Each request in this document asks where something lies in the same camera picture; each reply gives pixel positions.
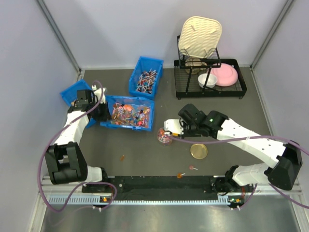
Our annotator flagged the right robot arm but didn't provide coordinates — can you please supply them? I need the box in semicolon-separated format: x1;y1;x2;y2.
165;104;302;191

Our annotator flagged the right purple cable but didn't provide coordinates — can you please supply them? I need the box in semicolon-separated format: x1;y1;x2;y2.
168;134;309;210

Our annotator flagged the pink round plate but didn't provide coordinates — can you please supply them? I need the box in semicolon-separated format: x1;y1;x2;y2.
211;63;238;87

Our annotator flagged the spilled pink lollipop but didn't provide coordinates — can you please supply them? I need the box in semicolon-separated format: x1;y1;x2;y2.
189;165;198;170

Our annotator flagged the blue candy bin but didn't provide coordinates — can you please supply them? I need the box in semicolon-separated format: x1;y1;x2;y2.
100;95;155;131
59;79;99;129
128;57;164;100

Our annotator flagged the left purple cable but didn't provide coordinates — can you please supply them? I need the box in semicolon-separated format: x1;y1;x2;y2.
37;80;118;213

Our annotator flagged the beige square ribbed plate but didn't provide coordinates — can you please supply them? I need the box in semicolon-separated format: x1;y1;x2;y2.
178;16;222;58

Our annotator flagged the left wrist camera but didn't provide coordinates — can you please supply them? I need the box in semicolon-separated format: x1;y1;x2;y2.
91;85;107;104

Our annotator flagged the gold round lid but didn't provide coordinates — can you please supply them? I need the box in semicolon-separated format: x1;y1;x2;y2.
190;144;208;160

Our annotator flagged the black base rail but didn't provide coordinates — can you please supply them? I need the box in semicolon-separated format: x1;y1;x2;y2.
109;175;229;201

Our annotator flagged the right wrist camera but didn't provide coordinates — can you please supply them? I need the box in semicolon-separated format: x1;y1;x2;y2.
164;119;183;137

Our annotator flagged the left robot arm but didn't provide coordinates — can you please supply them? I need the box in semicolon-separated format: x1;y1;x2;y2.
45;88;111;185

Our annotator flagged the white small bowl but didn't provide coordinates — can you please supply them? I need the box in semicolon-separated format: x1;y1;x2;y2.
197;73;217;88

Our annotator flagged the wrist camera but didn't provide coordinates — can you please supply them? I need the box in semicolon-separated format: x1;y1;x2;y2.
164;119;183;137
91;85;107;104

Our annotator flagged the spilled orange lollipop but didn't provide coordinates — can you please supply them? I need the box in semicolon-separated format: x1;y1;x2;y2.
176;173;185;178

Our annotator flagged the black wire dish rack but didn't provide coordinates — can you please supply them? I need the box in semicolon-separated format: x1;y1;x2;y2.
174;48;247;100

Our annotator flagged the clear round container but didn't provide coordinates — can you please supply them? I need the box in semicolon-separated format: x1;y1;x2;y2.
157;128;172;145

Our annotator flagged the purple cable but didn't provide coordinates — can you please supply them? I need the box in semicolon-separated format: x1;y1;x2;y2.
37;80;118;213
168;134;309;210

